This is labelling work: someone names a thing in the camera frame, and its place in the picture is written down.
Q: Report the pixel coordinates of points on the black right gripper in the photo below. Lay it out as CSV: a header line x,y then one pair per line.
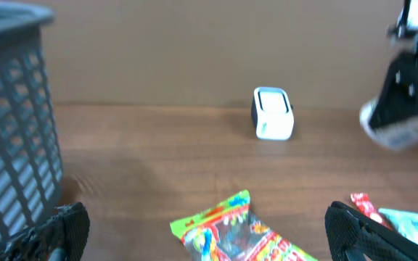
x,y
398,100

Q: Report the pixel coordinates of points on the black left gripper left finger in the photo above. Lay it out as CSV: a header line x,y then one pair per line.
x,y
63,236

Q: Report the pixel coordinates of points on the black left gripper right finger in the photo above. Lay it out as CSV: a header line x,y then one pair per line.
x,y
354,236

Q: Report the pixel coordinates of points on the small red candy bar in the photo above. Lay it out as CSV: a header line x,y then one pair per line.
x,y
365,207

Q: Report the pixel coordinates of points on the green Haribo candy bag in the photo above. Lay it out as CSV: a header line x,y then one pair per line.
x,y
230,231

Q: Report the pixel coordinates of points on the white barcode scanner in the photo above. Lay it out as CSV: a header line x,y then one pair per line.
x,y
272,114

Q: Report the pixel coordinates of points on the grey mesh shopping basket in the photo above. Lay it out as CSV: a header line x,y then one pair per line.
x,y
30,161

